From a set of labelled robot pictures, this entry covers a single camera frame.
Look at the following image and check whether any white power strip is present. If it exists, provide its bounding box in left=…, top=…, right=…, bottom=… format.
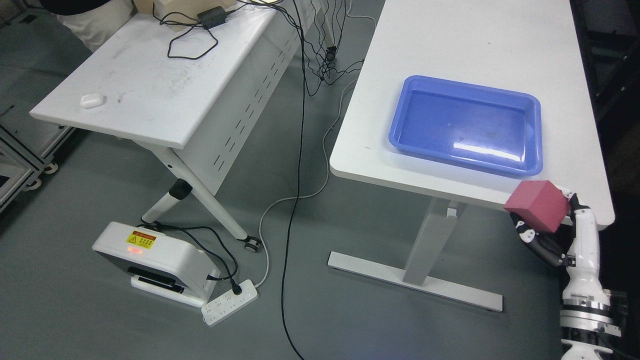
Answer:
left=201, top=279, right=259, bottom=326

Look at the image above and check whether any long black cable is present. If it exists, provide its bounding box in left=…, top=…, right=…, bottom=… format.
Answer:
left=280, top=0, right=308, bottom=360

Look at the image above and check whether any black power adapter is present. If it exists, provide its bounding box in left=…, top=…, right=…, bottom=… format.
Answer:
left=197, top=6, right=228, bottom=30

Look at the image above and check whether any blue tray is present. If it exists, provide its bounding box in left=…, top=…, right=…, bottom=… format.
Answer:
left=388, top=75, right=544, bottom=178

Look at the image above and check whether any robot forearm wrist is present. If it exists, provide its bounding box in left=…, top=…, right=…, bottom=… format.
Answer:
left=559, top=297, right=623, bottom=360

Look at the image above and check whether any pink block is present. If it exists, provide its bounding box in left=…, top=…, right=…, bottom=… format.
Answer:
left=503, top=180, right=570, bottom=233

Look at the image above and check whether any white desk with leg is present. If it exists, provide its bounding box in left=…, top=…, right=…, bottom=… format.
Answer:
left=327, top=0, right=615, bottom=312

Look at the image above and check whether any white folding table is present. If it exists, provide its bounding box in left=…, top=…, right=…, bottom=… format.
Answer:
left=29, top=0, right=315, bottom=252

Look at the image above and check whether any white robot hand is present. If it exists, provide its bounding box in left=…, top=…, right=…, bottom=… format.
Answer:
left=509, top=186, right=610, bottom=303

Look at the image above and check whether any white box device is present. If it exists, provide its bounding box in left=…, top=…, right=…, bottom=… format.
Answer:
left=92, top=221, right=221, bottom=308

